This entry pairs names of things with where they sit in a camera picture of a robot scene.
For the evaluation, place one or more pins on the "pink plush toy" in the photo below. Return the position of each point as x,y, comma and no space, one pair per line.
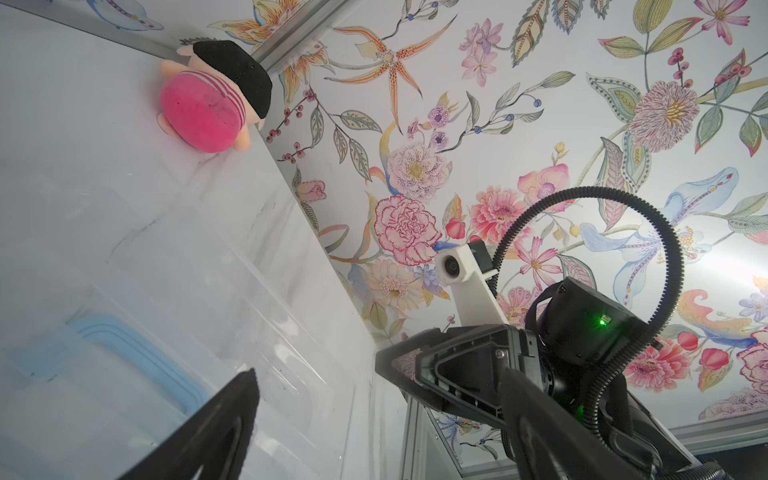
212,100

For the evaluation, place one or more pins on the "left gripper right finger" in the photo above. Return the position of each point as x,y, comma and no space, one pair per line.
547,441

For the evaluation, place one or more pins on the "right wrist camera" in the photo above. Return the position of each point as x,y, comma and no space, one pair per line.
466,270

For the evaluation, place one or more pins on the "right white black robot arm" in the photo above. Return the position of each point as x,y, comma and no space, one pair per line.
556,388

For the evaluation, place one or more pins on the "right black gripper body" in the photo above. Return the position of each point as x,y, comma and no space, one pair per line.
459,371

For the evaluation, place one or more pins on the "blue plastic tool box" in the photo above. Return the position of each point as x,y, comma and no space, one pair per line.
121,320

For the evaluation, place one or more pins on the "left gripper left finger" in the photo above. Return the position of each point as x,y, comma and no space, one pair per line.
213,443

